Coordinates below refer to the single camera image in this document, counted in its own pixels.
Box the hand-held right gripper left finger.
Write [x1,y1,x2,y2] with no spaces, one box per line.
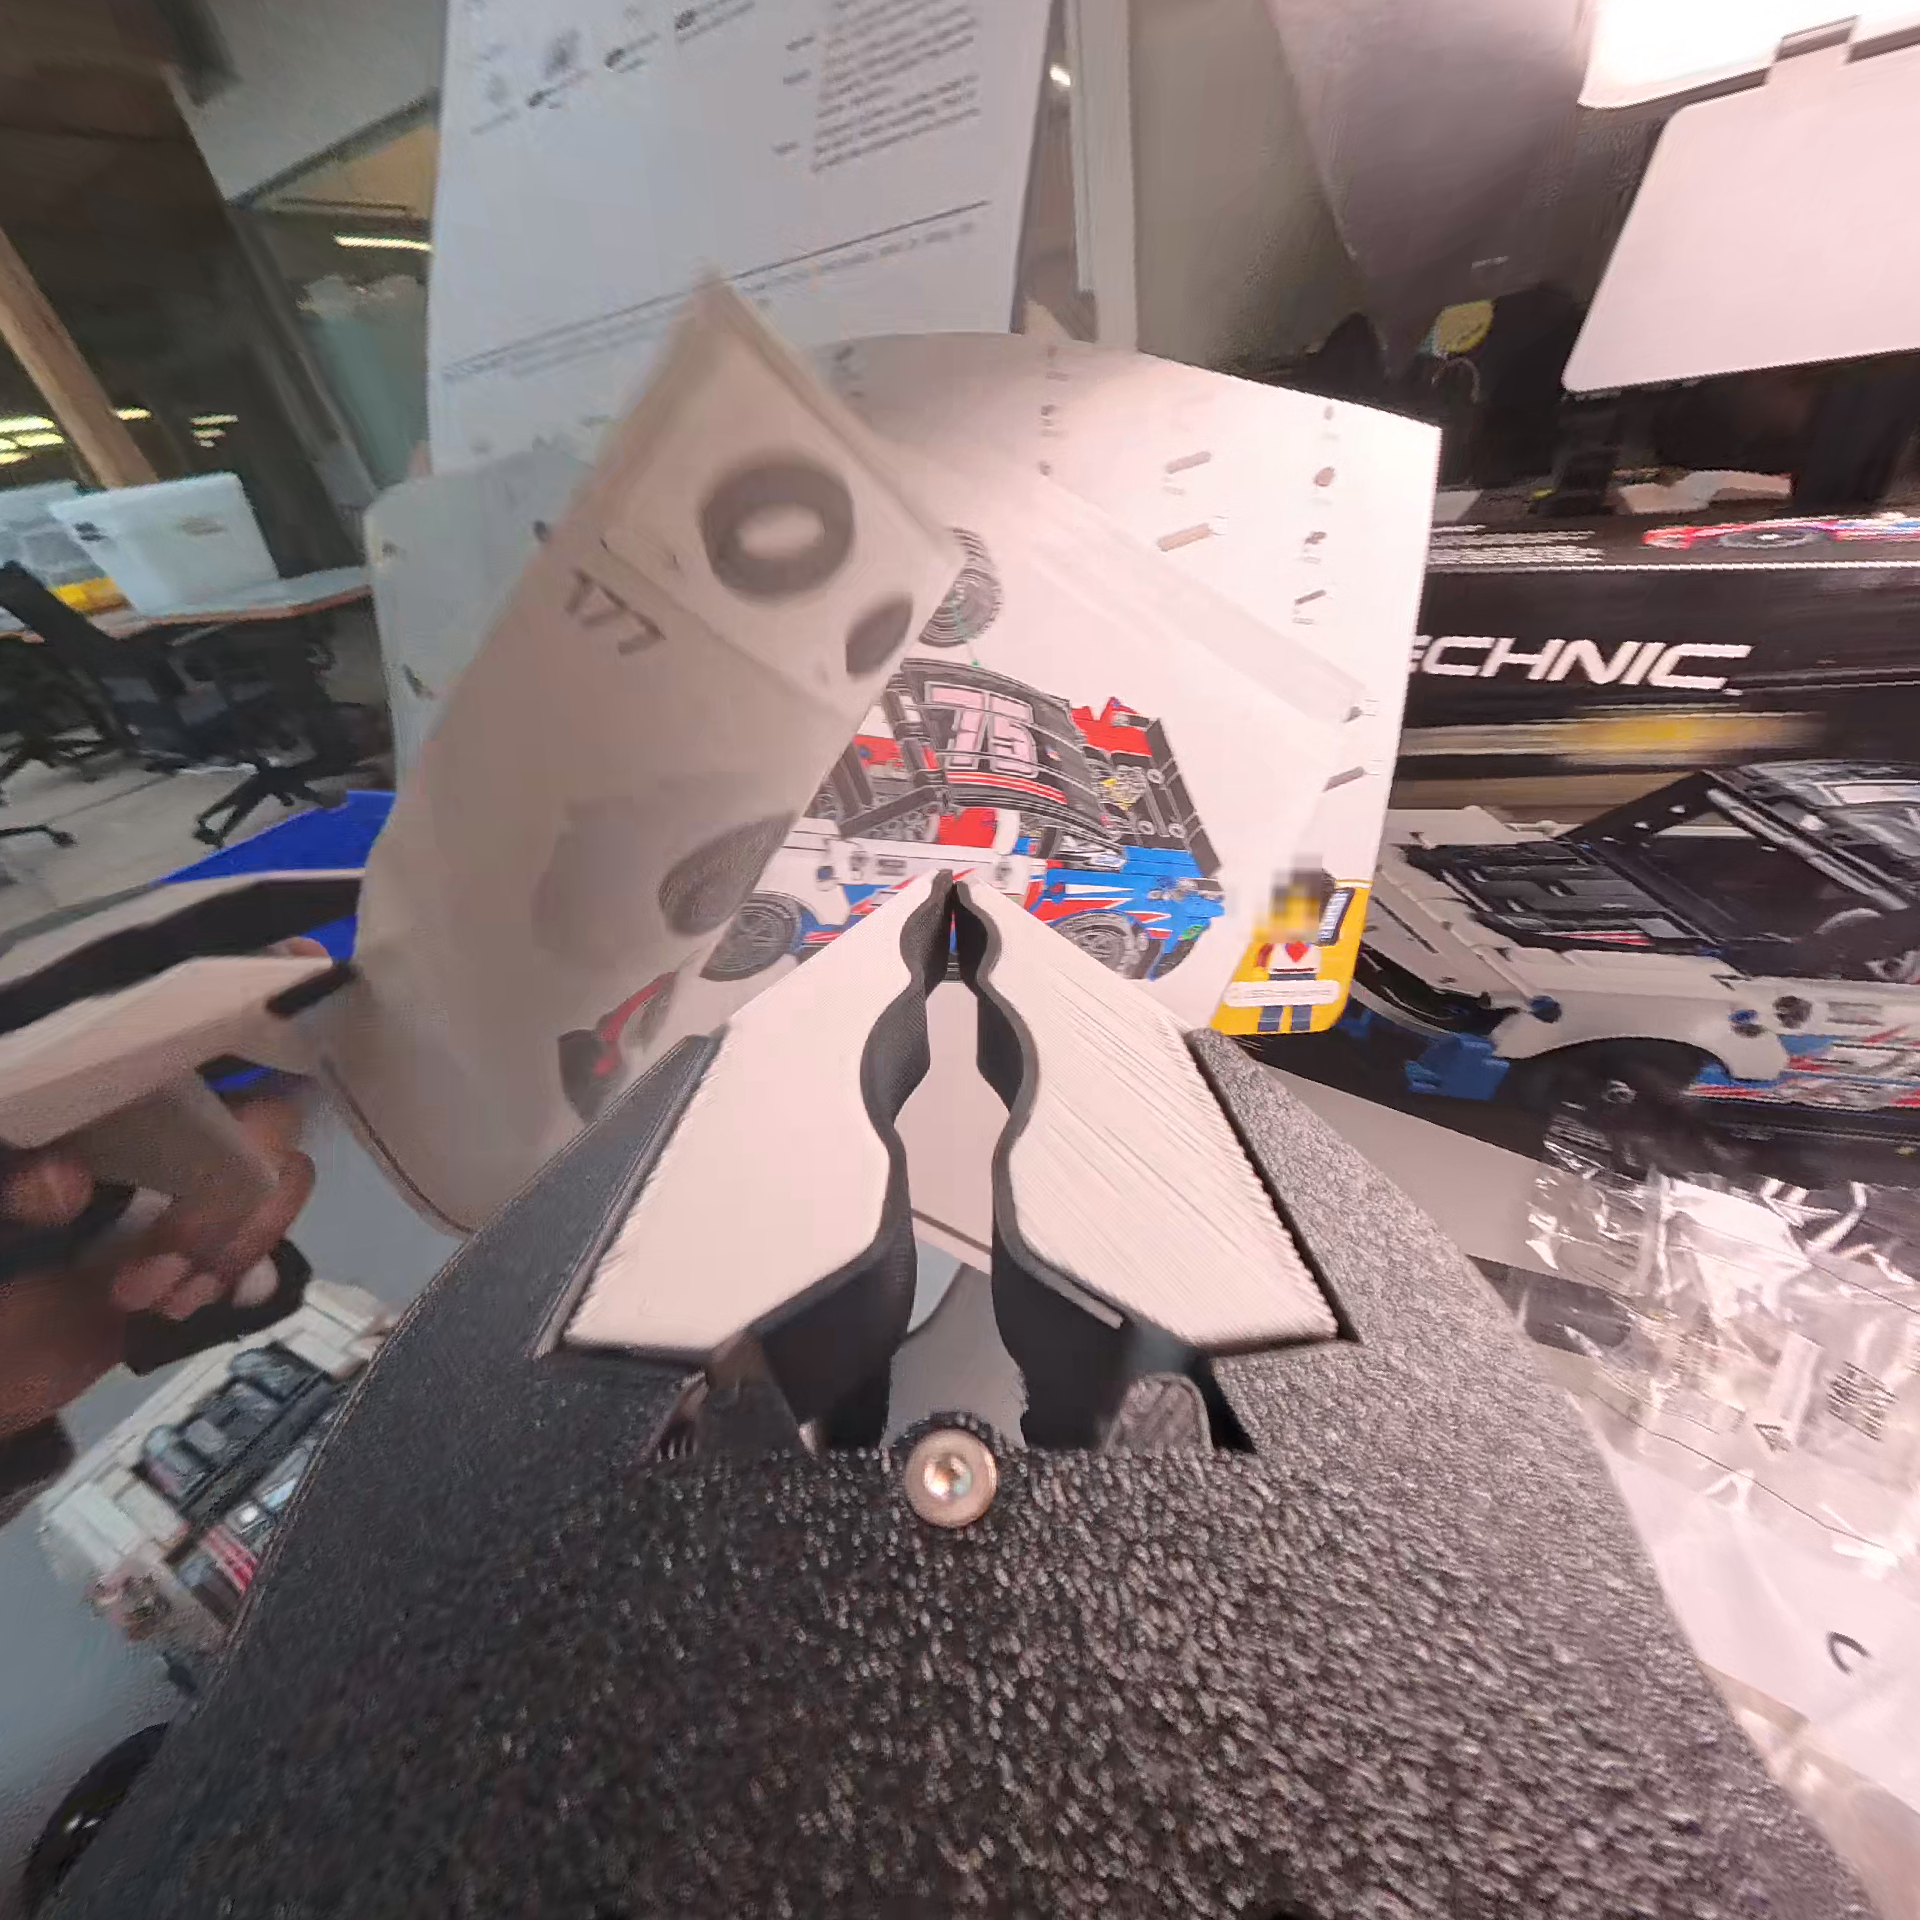
[563,874,958,1451]

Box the wooden top table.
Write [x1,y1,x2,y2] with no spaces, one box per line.
[0,568,378,640]

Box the wooden support post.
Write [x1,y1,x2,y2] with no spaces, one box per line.
[0,224,161,489]

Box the grey desk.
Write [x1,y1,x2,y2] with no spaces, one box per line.
[0,1035,1920,1920]

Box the instruction booklet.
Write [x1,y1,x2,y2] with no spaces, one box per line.
[323,282,1442,1248]

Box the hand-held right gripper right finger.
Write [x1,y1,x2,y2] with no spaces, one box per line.
[958,883,1343,1450]

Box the blue white toy race car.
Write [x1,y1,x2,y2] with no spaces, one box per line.
[38,1283,401,1690]

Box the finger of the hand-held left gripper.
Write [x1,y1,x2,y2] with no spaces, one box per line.
[0,957,356,1149]
[0,874,366,1039]

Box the white storage bin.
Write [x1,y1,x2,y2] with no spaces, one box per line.
[54,471,281,613]

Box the black office chair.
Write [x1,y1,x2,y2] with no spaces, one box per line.
[0,562,168,842]
[193,632,378,845]

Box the black toy set box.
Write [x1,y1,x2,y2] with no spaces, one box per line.
[1343,503,1920,1180]

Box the clear plastic bag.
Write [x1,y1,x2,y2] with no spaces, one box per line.
[1515,1154,1920,1801]

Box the white printed instruction sheet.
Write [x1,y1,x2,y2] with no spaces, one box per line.
[427,0,1052,460]

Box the black toy wheel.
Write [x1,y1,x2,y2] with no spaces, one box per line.
[24,1722,170,1914]

